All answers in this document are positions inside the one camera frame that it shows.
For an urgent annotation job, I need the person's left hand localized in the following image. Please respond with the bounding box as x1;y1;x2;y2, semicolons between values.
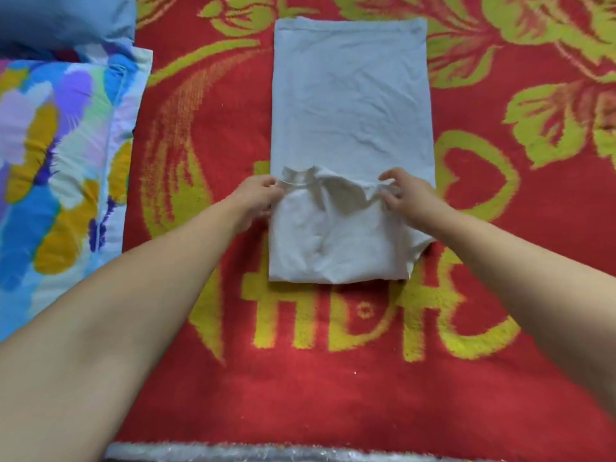
226;175;287;235

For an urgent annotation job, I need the person's right hand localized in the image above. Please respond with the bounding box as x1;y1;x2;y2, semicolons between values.
378;167;454;237

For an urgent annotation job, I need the white t-shirt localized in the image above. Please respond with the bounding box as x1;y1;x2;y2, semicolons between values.
268;16;436;285

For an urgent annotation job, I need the person's right forearm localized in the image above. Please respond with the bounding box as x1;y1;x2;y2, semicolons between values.
428;211;616;420

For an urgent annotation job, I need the person's left forearm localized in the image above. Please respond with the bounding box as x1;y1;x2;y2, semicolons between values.
0;201;252;462

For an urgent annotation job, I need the red and yellow blanket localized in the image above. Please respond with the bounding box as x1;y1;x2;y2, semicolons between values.
106;0;616;462

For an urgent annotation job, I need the blue patterned pillow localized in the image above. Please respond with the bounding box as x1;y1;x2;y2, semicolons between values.
0;41;155;343

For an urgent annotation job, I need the pale blue pillow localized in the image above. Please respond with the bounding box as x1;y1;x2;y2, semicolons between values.
0;0;139;62

